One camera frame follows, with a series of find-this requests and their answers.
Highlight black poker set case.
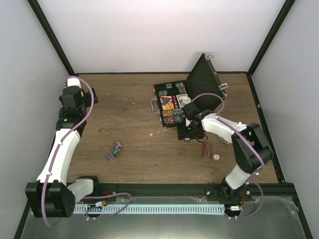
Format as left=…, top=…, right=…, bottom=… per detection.
left=154, top=53, right=228, bottom=127

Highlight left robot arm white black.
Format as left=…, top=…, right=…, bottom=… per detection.
left=25, top=76, right=102, bottom=219

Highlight striped chip roll by arm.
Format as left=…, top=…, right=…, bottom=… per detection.
left=218, top=136, right=231, bottom=145

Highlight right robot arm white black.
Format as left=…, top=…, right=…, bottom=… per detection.
left=177, top=103, right=274, bottom=201

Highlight brown poker chip roll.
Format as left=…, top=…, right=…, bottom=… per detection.
left=202, top=142, right=211, bottom=158

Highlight chips row in case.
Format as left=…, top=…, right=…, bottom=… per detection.
left=162, top=108, right=184, bottom=124

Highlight white dealer button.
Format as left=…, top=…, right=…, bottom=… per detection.
left=179, top=97, right=191, bottom=108

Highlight orange poker chip flat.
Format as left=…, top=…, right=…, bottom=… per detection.
left=212, top=153, right=220, bottom=162

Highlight blue playing card deck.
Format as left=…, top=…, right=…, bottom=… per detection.
left=176, top=94, right=188, bottom=104

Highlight chips in case back slot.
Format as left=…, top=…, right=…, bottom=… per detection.
left=175, top=82, right=186, bottom=94

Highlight purple poker chip stack far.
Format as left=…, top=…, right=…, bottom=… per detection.
left=115, top=141, right=122, bottom=149

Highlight purple poker chip stack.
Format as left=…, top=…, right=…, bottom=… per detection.
left=115, top=141, right=122, bottom=149
left=107, top=153, right=116, bottom=161

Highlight purple poker chip stack near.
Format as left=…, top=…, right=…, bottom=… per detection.
left=107, top=153, right=116, bottom=161

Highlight metal sheet front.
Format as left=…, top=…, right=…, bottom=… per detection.
left=21, top=197, right=307, bottom=239

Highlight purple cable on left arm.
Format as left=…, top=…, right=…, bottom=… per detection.
left=41, top=76, right=95, bottom=229

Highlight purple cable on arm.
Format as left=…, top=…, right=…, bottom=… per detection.
left=41, top=76, right=95, bottom=229
left=189, top=93, right=265, bottom=220

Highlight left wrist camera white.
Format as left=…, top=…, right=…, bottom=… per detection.
left=66, top=78, right=81, bottom=88

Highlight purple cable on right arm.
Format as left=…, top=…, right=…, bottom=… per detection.
left=189, top=93, right=265, bottom=220

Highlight black frame post left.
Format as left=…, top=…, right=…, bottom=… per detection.
left=27, top=0, right=75, bottom=75

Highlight black frame post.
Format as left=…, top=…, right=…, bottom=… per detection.
left=247, top=0, right=296, bottom=76
left=27, top=0, right=75, bottom=75

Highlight black frame rail right side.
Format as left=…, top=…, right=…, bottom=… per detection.
left=246, top=73, right=286, bottom=183

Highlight black front mounting rail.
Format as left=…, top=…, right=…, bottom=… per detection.
left=99, top=183, right=297, bottom=203

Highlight light blue slotted cable duct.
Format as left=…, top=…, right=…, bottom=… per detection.
left=73, top=204, right=225, bottom=215

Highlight black frame post right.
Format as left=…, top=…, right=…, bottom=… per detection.
left=247, top=0, right=296, bottom=76

